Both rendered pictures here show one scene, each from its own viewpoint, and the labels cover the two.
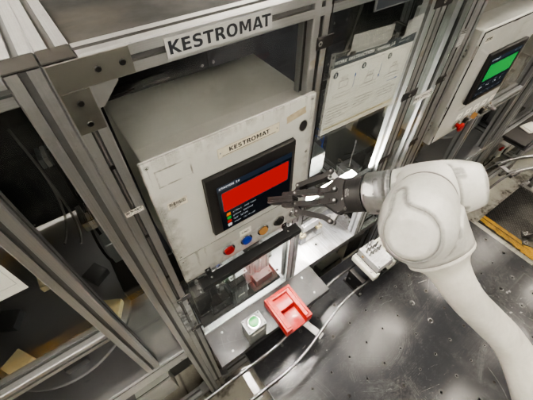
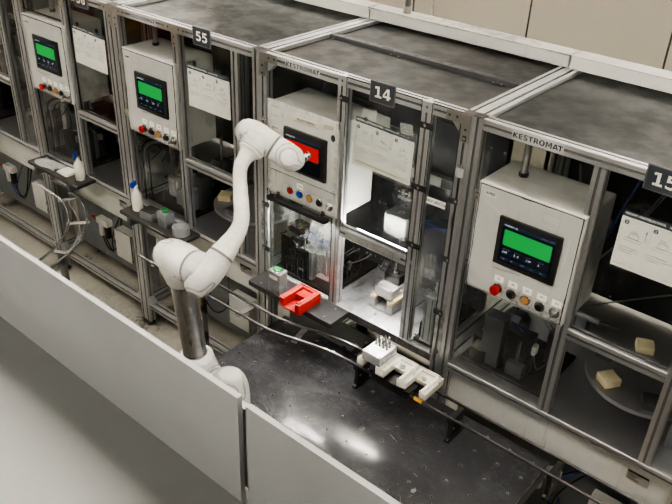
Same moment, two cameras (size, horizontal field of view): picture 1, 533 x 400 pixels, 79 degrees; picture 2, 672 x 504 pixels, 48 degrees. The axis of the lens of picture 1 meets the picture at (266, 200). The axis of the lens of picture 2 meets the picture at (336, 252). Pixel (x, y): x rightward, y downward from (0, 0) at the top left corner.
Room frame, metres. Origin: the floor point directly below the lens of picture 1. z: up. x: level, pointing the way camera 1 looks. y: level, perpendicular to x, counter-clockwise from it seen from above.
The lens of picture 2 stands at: (-0.15, -2.97, 3.01)
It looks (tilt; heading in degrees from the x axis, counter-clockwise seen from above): 31 degrees down; 74
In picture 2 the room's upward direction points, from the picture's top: 3 degrees clockwise
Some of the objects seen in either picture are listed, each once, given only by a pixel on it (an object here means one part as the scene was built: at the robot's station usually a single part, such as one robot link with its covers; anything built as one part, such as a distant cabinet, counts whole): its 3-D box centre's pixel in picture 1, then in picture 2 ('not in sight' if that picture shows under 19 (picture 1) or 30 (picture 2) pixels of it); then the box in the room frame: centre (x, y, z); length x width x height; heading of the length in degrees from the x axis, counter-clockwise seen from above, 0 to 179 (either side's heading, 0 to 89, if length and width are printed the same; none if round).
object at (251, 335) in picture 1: (253, 325); (278, 279); (0.43, 0.05, 0.97); 0.08 x 0.08 x 0.12; 35
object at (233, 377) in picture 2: not in sight; (228, 391); (0.10, -0.56, 0.85); 0.18 x 0.16 x 0.22; 126
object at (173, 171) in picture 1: (221, 172); (318, 151); (0.63, 0.12, 1.60); 0.42 x 0.29 x 0.46; 125
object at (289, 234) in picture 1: (251, 252); (297, 206); (0.52, 0.04, 1.37); 0.36 x 0.04 x 0.04; 125
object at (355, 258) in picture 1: (387, 251); (399, 374); (0.84, -0.60, 0.84); 0.36 x 0.14 x 0.10; 125
